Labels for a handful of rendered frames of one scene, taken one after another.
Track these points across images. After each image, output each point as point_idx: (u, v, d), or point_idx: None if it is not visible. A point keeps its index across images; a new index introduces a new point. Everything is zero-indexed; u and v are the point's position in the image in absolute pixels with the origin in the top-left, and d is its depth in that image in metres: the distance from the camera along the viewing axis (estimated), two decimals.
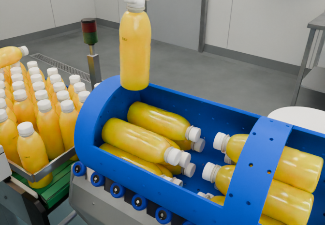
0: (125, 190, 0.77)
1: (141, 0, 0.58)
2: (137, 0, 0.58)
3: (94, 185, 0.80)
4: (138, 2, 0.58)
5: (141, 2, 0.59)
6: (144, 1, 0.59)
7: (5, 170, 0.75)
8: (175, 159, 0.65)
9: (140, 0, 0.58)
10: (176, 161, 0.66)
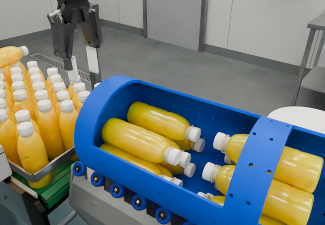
0: (125, 190, 0.77)
1: (24, 116, 0.82)
2: (21, 117, 0.82)
3: (94, 185, 0.80)
4: (22, 117, 0.82)
5: (24, 117, 0.83)
6: (27, 115, 0.83)
7: (5, 170, 0.75)
8: (175, 159, 0.65)
9: (22, 116, 0.82)
10: (176, 161, 0.66)
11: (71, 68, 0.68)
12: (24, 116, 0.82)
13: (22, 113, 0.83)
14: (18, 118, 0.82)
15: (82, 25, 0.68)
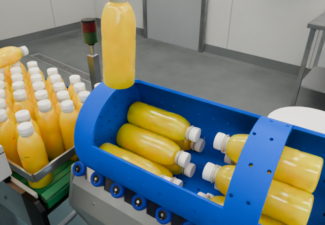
0: (125, 190, 0.77)
1: (24, 116, 0.82)
2: (21, 117, 0.82)
3: (94, 185, 0.80)
4: (22, 117, 0.82)
5: (24, 117, 0.83)
6: (27, 115, 0.83)
7: (5, 170, 0.75)
8: None
9: (22, 116, 0.82)
10: None
11: None
12: (24, 116, 0.82)
13: (22, 113, 0.83)
14: (18, 118, 0.82)
15: None
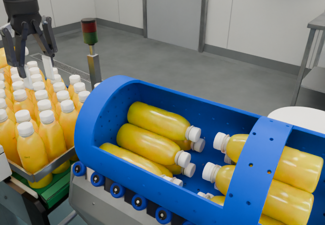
0: (125, 190, 0.77)
1: (24, 116, 0.82)
2: (21, 117, 0.82)
3: (94, 185, 0.80)
4: (22, 117, 0.82)
5: (24, 117, 0.83)
6: (27, 115, 0.83)
7: (5, 170, 0.75)
8: (42, 114, 0.83)
9: (22, 116, 0.82)
10: (45, 114, 0.83)
11: (24, 76, 0.73)
12: (24, 116, 0.82)
13: (22, 113, 0.83)
14: (18, 118, 0.82)
15: (35, 37, 0.74)
